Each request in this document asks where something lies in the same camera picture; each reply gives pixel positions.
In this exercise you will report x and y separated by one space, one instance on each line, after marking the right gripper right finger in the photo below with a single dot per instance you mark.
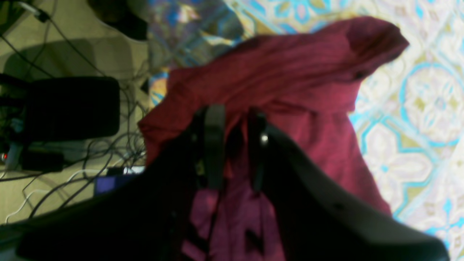
317 219

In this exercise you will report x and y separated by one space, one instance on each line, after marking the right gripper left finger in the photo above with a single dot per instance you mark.
148 218

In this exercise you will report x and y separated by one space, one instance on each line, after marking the dark red t-shirt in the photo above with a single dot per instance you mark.
305 84

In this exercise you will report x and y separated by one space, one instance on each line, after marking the patterned tile tablecloth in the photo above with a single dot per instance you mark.
408 115

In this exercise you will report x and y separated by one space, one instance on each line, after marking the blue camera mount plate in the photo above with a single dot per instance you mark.
106 184

